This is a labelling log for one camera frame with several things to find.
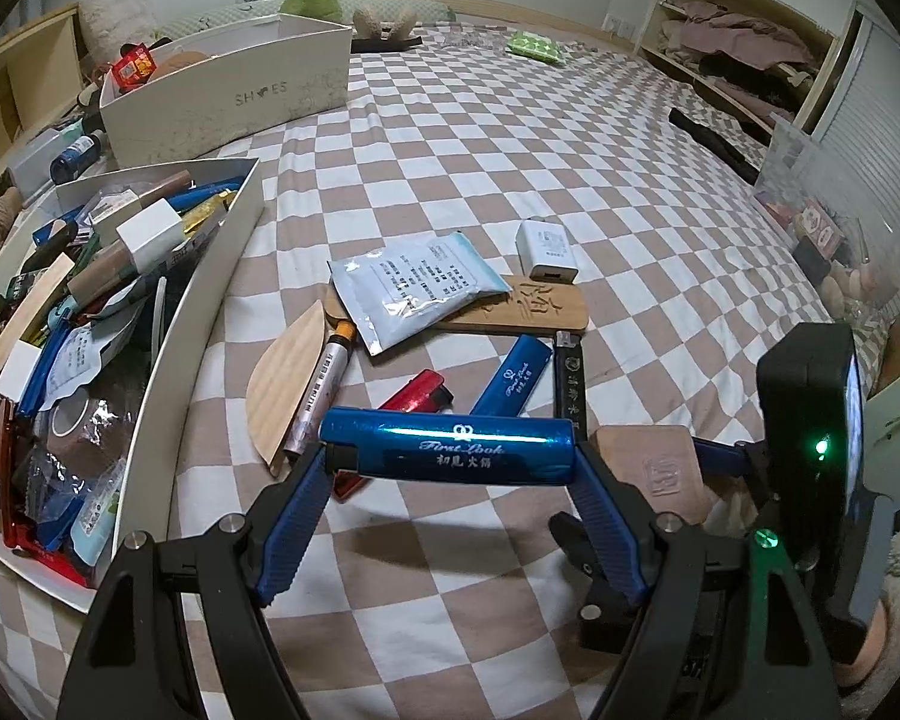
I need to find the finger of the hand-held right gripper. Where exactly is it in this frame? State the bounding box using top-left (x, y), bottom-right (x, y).
top-left (690, 436), bottom-right (777, 481)
top-left (547, 514), bottom-right (650, 650)

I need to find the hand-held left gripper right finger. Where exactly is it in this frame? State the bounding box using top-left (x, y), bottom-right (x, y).
top-left (570, 441), bottom-right (845, 720)

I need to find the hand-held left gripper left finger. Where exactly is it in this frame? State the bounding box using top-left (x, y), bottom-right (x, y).
top-left (56, 441), bottom-right (331, 720)

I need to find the white shallow cardboard box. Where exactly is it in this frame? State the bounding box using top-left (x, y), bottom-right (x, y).
top-left (0, 156), bottom-right (265, 612)

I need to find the long wooden block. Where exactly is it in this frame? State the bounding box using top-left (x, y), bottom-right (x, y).
top-left (0, 253), bottom-right (76, 374)

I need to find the short brown tube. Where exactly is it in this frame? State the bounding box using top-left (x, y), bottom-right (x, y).
top-left (136, 171), bottom-right (196, 203)
top-left (67, 244), bottom-right (140, 301)

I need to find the small white printed box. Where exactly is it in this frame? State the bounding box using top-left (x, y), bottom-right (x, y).
top-left (94, 191), bottom-right (142, 226)

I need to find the person's right hand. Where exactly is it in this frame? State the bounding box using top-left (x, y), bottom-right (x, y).
top-left (836, 592), bottom-right (900, 687)

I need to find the silver tube with orange cap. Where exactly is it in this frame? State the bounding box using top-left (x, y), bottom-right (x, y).
top-left (281, 321), bottom-right (357, 458)

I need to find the leaf-shaped wooden piece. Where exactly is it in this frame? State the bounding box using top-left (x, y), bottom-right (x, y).
top-left (246, 300), bottom-right (346, 477)

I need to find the black lighter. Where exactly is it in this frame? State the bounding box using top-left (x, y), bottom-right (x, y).
top-left (553, 330), bottom-right (590, 440)

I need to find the red patterned card box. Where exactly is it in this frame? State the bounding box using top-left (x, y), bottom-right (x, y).
top-left (791, 206), bottom-right (848, 256)

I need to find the red lighter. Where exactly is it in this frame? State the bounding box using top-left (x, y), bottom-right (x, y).
top-left (377, 371), bottom-right (455, 415)

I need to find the pale blue labelled tube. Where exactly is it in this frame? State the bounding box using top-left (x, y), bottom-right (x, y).
top-left (67, 457), bottom-right (127, 563)

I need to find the clear plastic storage bin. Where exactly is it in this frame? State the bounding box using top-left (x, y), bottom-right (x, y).
top-left (750, 124), bottom-right (900, 338)

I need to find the carved wooden plaque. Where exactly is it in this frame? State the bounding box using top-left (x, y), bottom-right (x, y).
top-left (322, 277), bottom-right (592, 335)

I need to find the brown cup in plastic wrap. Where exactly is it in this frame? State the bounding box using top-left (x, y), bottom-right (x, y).
top-left (45, 390), bottom-right (113, 458)

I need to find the white blue mask packet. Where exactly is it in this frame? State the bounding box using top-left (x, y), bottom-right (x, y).
top-left (326, 231), bottom-right (511, 355)
top-left (45, 315), bottom-right (147, 421)

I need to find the white USB charger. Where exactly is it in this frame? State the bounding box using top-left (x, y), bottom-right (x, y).
top-left (515, 219), bottom-right (580, 286)
top-left (115, 199), bottom-right (185, 271)

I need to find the red translucent plastic item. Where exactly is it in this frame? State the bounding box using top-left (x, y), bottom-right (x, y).
top-left (0, 397), bottom-right (35, 552)

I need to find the grey ribbed wardrobe door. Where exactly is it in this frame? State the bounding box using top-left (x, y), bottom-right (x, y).
top-left (810, 4), bottom-right (900, 256)

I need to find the white plastic block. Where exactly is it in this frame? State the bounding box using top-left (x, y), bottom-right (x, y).
top-left (0, 341), bottom-right (46, 402)

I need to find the wooden wardrobe shelf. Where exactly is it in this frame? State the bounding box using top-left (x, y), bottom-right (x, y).
top-left (637, 0), bottom-right (863, 143)

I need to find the gold foil bar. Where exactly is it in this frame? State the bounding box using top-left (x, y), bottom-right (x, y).
top-left (180, 191), bottom-right (237, 237)

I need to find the pile of clothes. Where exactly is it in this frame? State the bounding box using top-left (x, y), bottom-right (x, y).
top-left (660, 0), bottom-right (818, 121)

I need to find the white shoe box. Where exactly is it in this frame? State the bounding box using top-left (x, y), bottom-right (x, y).
top-left (99, 15), bottom-right (355, 170)

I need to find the blue ink bottle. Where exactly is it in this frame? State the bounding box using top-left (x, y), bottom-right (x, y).
top-left (49, 131), bottom-right (110, 185)

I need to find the green wet wipes pack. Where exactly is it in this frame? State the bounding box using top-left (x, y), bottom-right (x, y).
top-left (506, 28), bottom-right (567, 63)

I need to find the translucent plastic box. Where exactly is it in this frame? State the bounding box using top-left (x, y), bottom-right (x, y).
top-left (7, 127), bottom-right (65, 192)

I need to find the red snack packet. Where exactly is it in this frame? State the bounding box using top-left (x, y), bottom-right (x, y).
top-left (111, 45), bottom-right (157, 87)

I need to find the clear plastic bag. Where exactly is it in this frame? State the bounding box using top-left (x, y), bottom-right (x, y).
top-left (442, 22), bottom-right (511, 50)

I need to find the black cloth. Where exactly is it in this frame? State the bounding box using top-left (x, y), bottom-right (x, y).
top-left (351, 34), bottom-right (425, 53)

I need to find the brown teddy bear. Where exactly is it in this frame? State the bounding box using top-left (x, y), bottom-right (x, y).
top-left (351, 0), bottom-right (419, 42)

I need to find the green patterned bolster pillow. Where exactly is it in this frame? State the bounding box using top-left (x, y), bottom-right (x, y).
top-left (154, 0), bottom-right (457, 42)

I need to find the wooden bedside shelf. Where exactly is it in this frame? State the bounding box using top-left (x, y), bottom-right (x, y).
top-left (0, 4), bottom-right (83, 166)

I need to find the white fluffy pillow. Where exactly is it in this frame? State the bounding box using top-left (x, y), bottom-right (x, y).
top-left (79, 0), bottom-right (155, 53)

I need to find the wooden bed frame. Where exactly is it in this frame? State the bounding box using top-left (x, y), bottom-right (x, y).
top-left (450, 0), bottom-right (646, 53)

